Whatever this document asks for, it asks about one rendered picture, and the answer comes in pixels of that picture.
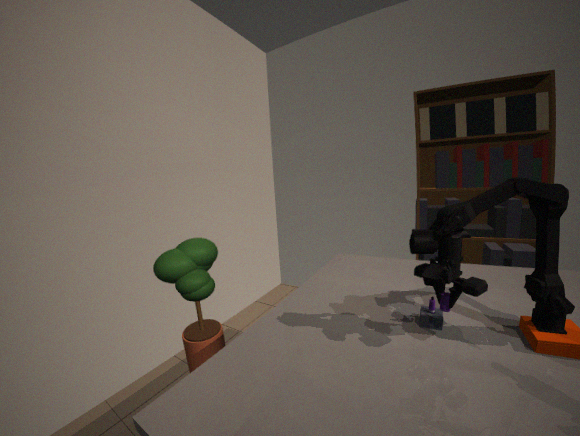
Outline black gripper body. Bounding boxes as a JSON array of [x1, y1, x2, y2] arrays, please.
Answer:
[[414, 253, 488, 297]]

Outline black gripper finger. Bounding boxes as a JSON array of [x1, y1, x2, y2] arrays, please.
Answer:
[[449, 287, 463, 309], [433, 285, 445, 304]]

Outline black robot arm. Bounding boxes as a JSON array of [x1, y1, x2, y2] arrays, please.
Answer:
[[409, 177, 575, 335]]

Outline dark purple marker cap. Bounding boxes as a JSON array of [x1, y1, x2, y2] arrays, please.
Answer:
[[440, 292, 450, 312]]

